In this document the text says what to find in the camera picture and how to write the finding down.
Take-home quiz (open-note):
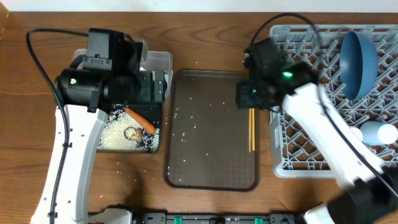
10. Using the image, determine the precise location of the grey dishwasher rack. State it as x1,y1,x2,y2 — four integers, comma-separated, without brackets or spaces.
269,24,397,178

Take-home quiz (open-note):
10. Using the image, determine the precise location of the orange carrot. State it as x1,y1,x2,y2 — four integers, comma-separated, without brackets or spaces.
124,108,156,134

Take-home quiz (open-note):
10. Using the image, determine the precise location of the light blue cup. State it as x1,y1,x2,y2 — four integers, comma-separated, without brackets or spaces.
360,121,397,146

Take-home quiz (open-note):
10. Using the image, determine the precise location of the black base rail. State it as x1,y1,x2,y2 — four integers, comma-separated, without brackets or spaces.
88,204,312,224

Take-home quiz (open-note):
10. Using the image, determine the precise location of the brown food scrap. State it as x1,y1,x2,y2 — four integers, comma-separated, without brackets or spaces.
123,126,143,141

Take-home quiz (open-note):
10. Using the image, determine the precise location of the wooden chopstick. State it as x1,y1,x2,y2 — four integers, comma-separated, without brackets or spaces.
249,109,252,152
250,108,256,151

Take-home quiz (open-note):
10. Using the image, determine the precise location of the brown serving tray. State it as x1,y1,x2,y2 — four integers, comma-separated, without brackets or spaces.
164,70,259,192

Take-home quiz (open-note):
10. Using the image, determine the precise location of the clear plastic bin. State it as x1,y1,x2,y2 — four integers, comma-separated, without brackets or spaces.
66,48,173,103

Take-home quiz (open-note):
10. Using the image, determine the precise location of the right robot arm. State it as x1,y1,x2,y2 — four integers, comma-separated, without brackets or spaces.
236,20,397,223

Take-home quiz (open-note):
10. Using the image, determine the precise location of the blue plate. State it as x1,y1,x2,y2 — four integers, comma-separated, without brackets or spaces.
340,31,378,100

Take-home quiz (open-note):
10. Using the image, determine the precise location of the white rice pile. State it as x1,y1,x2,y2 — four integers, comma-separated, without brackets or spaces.
96,108,160,153

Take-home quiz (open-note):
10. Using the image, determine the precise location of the black tray bin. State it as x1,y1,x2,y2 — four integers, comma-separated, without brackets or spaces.
96,103,163,154

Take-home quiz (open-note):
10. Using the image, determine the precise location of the pink cup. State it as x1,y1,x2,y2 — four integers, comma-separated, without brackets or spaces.
350,126,363,141

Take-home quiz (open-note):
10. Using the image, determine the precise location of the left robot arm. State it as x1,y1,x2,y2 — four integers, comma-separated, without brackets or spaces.
31,28,173,223

